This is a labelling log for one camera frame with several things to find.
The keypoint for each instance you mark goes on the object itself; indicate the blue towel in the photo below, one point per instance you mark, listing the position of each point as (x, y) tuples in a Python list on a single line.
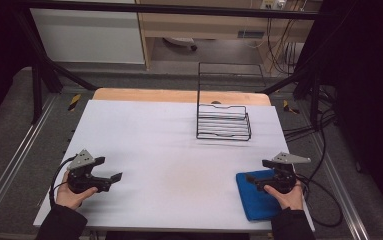
[(256, 201)]

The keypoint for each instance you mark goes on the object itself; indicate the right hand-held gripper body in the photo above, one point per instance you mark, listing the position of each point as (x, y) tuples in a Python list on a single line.
[(284, 180)]

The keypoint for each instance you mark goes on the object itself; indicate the light wooden desk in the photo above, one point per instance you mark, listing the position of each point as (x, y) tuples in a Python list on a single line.
[(212, 26)]

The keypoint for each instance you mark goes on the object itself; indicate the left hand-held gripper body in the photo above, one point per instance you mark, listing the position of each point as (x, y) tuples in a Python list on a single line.
[(81, 181)]

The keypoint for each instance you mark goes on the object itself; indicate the black metal frame bar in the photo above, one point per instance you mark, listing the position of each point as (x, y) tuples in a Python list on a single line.
[(179, 9)]

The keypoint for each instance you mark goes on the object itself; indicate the person's left hand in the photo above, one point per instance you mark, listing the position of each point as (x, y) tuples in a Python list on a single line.
[(69, 198)]

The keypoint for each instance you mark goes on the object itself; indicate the office chair base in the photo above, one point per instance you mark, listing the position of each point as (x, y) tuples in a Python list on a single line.
[(182, 42)]

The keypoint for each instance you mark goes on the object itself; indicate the person's right hand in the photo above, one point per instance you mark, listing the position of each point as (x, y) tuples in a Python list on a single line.
[(290, 199)]

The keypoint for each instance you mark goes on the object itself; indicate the black metal frame strut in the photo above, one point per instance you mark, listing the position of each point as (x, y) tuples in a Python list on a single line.
[(37, 90), (314, 100)]

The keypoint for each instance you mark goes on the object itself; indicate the white power strip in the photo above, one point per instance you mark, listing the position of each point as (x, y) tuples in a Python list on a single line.
[(273, 4)]

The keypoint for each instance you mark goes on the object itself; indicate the white cabinet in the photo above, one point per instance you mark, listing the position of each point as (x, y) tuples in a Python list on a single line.
[(89, 35)]

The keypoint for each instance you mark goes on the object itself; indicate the aluminium floor rail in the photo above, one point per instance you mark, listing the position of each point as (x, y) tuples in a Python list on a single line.
[(12, 166), (344, 193)]

